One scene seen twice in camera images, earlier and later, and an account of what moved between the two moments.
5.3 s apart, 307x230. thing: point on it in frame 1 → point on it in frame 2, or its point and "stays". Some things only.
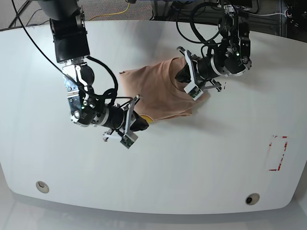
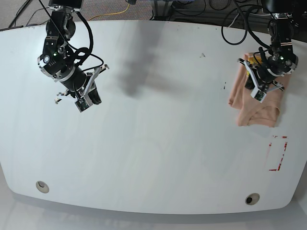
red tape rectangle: [286, 144] stays
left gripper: [115, 117] → [73, 78]
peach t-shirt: [157, 93] → [251, 111]
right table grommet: [252, 199] stays
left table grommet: [42, 187] stays
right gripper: [204, 70] → [265, 73]
